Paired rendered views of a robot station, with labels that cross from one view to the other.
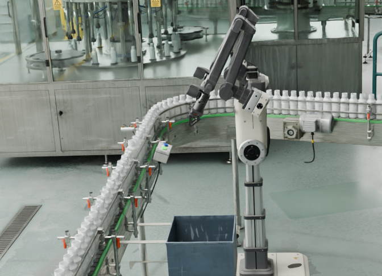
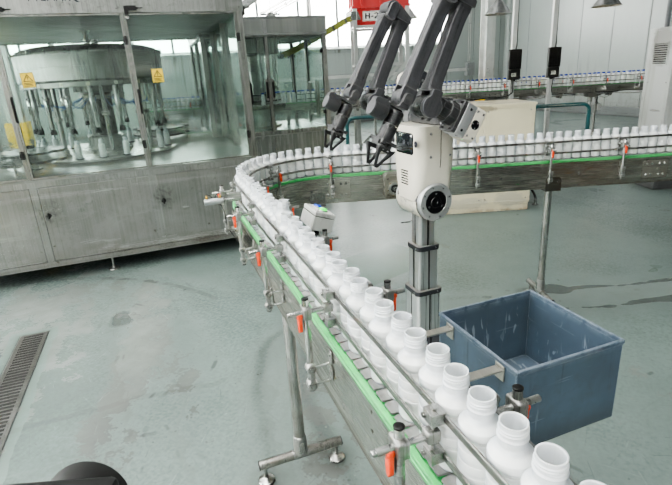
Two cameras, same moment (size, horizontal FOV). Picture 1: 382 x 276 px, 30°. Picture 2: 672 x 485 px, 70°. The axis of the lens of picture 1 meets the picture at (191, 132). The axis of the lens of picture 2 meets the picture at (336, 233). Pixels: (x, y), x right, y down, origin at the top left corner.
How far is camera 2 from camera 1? 264 cm
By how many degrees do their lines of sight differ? 25
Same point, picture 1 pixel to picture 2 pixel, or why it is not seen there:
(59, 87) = (43, 185)
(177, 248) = (535, 379)
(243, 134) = (426, 177)
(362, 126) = (466, 172)
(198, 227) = (476, 323)
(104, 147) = (111, 248)
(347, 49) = (318, 137)
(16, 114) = not seen: outside the picture
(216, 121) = (298, 187)
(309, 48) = (286, 138)
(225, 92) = (433, 105)
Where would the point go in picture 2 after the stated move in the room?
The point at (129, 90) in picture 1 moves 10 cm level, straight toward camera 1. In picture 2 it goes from (136, 181) to (138, 182)
